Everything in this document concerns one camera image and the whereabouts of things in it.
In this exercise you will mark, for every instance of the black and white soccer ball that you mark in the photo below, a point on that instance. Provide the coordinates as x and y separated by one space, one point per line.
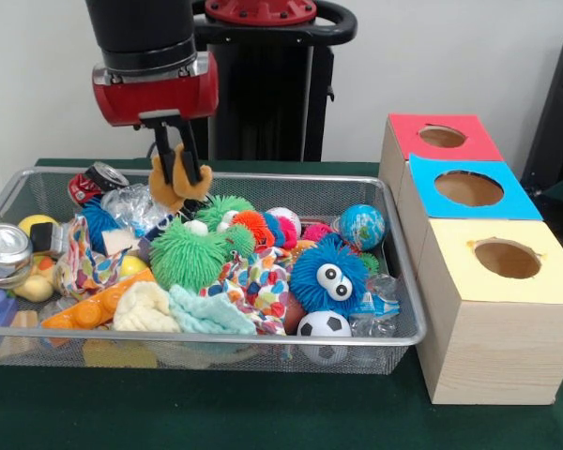
324 323

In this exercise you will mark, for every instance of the orange plush toy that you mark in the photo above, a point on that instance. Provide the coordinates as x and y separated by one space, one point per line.
162 187

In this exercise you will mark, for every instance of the orange building block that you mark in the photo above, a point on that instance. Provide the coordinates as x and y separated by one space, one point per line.
89 309

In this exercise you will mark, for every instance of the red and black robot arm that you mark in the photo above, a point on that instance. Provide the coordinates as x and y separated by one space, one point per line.
141 28

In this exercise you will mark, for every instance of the cream yellow cloth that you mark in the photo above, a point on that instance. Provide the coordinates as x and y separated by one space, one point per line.
143 309

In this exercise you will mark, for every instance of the large green spiky ball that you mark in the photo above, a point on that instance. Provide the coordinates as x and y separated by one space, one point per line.
187 258

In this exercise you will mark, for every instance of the silver metal can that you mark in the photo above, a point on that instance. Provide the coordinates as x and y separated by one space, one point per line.
4 248

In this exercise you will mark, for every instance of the wooden box with three holes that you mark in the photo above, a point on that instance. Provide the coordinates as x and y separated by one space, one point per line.
497 356

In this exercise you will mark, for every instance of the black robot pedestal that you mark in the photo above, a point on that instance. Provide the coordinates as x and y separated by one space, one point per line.
272 103

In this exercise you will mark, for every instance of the black upright panel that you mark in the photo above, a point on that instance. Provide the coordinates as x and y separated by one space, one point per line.
556 117

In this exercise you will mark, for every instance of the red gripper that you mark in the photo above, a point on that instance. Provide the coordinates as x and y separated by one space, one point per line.
159 100

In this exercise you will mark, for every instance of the blue spiky ball with eyes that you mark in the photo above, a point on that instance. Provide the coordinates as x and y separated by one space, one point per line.
309 276

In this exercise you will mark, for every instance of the colourful polka dot cloth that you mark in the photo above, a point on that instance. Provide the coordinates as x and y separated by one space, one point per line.
94 272
258 281

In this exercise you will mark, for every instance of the blue globe ball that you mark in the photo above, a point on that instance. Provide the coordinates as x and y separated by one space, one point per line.
362 227

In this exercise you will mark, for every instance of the mint green cloth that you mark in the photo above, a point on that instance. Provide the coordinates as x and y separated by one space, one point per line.
206 311

